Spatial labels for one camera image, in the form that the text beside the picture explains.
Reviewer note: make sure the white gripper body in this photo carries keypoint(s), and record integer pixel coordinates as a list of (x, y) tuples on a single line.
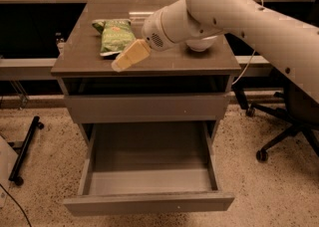
[(154, 34)]

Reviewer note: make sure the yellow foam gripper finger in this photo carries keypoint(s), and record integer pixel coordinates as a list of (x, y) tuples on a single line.
[(135, 52)]

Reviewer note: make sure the green jalapeno chip bag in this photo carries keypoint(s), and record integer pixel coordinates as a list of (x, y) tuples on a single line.
[(116, 34)]

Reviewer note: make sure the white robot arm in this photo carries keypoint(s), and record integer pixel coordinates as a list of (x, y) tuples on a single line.
[(289, 45)]

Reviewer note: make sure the closed grey middle drawer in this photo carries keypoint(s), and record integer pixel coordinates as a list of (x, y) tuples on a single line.
[(101, 109)]

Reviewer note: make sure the grey drawer cabinet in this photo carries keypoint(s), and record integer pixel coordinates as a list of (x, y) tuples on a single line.
[(179, 71)]

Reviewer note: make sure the open grey bottom drawer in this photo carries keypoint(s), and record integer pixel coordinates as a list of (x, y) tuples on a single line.
[(149, 167)]

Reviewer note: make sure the white ceramic bowl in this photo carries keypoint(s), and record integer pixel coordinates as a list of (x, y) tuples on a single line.
[(200, 45)]

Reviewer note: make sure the black wheeled stand base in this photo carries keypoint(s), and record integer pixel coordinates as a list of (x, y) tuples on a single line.
[(22, 151)]

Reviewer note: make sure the black office chair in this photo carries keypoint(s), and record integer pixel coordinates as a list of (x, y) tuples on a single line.
[(301, 111)]

